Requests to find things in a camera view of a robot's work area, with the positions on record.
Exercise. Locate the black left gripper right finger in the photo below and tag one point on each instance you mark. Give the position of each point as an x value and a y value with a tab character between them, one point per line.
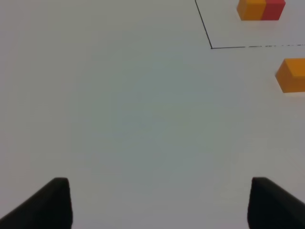
272	207

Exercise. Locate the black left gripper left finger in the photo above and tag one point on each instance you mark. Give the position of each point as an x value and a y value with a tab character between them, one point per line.
49	208

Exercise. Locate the template orange cube block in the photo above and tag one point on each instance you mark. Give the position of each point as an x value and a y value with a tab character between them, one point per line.
251	10

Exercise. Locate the template red cube block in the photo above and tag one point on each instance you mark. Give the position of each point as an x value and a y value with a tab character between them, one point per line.
273	10

